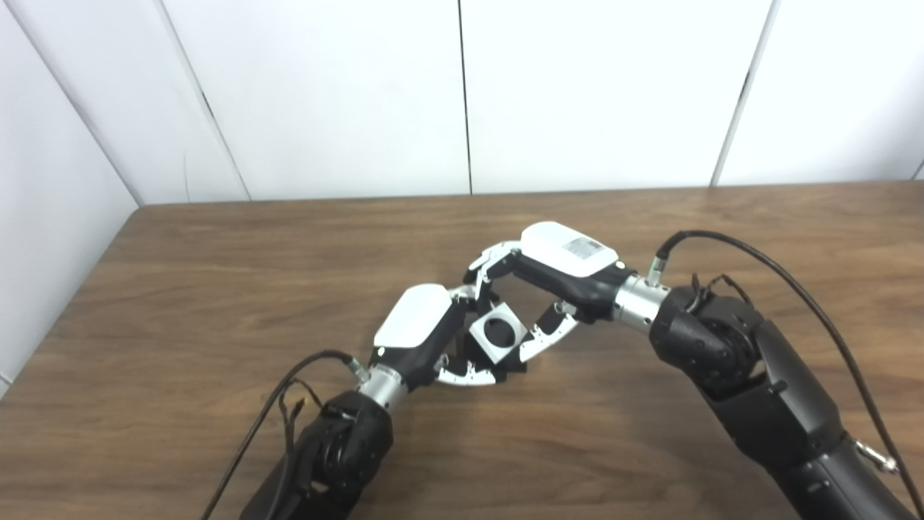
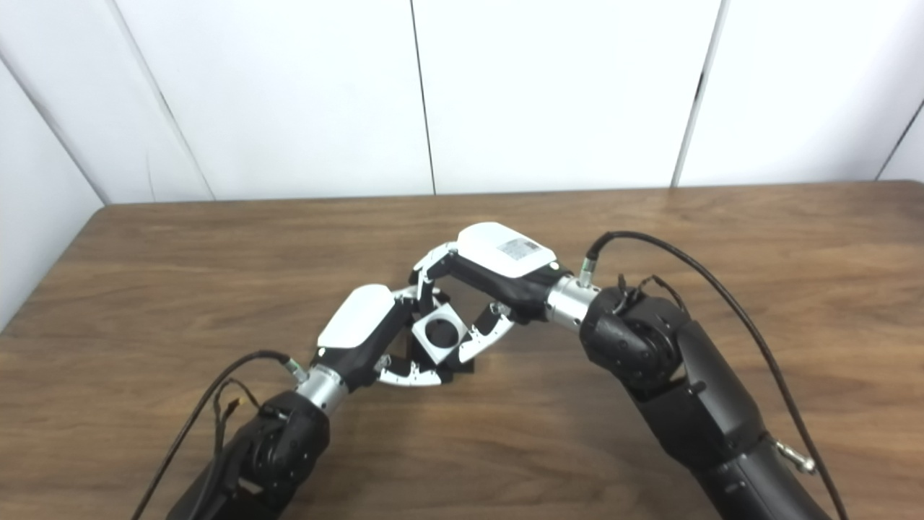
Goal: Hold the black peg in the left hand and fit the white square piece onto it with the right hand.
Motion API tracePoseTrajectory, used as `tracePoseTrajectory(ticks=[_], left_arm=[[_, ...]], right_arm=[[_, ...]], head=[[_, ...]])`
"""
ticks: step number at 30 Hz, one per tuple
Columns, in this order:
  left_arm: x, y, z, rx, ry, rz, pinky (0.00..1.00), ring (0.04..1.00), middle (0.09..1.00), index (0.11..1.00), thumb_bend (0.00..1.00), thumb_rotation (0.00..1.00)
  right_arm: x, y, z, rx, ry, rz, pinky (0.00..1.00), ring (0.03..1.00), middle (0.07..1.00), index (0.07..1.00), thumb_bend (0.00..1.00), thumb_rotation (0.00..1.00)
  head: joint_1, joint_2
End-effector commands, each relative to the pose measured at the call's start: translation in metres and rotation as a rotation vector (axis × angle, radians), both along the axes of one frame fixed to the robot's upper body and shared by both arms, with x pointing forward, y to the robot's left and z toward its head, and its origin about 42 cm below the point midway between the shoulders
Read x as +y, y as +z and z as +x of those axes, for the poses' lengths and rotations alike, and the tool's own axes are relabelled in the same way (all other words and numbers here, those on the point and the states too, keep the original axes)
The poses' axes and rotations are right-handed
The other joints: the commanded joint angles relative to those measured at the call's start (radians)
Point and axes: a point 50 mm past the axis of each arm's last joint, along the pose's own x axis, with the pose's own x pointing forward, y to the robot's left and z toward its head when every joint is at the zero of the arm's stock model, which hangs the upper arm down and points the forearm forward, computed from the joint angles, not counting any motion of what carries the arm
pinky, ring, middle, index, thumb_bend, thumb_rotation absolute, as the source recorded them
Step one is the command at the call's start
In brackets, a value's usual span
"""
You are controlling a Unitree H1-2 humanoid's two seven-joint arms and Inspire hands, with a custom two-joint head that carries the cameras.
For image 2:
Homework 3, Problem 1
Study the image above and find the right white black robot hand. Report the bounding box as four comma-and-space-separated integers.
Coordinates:
409, 222, 571, 364

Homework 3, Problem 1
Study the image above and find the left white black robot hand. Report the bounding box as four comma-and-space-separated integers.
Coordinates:
316, 284, 452, 391

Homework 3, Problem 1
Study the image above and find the black peg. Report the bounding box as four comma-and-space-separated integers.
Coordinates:
424, 316, 477, 385

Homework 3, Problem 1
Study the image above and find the white square piece with hole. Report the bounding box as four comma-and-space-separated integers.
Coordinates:
411, 303, 464, 364

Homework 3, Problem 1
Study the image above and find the thin brown right wrist wire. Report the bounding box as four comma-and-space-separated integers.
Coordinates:
614, 273, 687, 313

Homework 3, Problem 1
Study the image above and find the thin brown wrist wire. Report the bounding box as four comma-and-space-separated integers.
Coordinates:
213, 377, 289, 456
614, 273, 687, 313

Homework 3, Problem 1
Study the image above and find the thin brown left wrist wire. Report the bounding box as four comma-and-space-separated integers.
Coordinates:
213, 377, 289, 456

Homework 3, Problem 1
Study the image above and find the thick black left wrist cable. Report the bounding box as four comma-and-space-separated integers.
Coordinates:
130, 350, 310, 520

